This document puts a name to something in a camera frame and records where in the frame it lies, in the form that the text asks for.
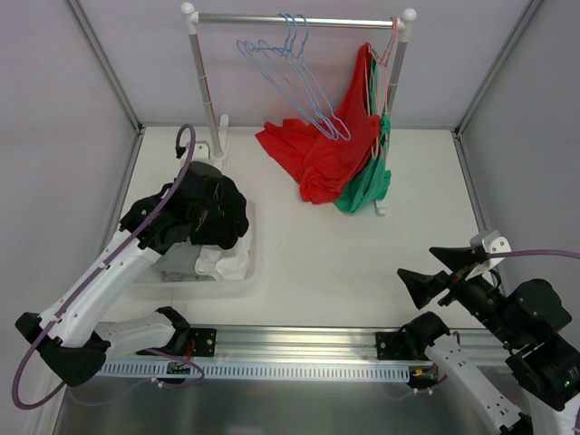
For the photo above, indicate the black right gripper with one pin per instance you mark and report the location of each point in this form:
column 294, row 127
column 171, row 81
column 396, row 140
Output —
column 453, row 279

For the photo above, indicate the white tank top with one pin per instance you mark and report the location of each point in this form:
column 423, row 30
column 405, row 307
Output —
column 225, row 264

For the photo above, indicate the black tank top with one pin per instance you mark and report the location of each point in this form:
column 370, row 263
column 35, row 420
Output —
column 225, row 224

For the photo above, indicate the grey tank top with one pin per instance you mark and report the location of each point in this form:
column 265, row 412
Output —
column 178, row 264

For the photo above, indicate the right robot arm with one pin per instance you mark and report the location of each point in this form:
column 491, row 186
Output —
column 527, row 323

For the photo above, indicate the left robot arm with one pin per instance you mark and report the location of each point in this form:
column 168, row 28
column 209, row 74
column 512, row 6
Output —
column 71, row 337

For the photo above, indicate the green tank top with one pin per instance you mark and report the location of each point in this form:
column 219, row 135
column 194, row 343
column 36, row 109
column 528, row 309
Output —
column 372, row 182

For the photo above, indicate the red tank top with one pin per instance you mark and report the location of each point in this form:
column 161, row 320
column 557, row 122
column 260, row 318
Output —
column 328, row 165

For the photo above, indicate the red garment on table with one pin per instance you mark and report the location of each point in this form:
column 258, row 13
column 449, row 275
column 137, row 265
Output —
column 288, row 144

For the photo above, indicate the white plastic perforated basket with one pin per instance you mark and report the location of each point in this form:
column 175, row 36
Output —
column 148, row 282

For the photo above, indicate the white clothes rack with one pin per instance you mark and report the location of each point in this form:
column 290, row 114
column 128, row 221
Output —
column 260, row 68

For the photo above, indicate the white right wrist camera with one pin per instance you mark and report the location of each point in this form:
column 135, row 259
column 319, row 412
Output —
column 489, row 248

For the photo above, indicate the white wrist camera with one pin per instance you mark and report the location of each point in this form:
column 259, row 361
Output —
column 489, row 248
column 201, row 152

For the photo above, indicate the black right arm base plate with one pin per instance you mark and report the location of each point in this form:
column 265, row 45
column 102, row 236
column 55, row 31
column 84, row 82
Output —
column 394, row 346

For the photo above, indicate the pink wire hanger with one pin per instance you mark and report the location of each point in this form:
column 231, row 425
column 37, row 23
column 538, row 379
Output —
column 379, row 93

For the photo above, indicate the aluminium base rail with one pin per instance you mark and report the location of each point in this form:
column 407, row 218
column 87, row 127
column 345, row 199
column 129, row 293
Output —
column 291, row 344

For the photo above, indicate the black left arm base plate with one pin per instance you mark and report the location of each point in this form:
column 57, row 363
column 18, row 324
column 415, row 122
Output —
column 201, row 343

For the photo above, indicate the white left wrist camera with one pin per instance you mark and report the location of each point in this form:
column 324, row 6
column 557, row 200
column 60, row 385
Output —
column 201, row 152

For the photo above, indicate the white slotted cable duct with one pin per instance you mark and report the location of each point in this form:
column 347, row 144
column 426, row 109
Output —
column 268, row 371

